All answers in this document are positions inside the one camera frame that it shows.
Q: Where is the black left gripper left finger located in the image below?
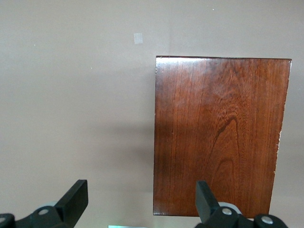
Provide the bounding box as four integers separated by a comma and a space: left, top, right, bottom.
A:
0, 180, 89, 228

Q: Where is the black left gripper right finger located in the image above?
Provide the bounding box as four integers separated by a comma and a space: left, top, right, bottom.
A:
194, 180, 289, 228

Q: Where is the dark brown wooden cabinet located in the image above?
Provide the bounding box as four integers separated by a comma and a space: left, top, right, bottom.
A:
153, 56, 292, 219

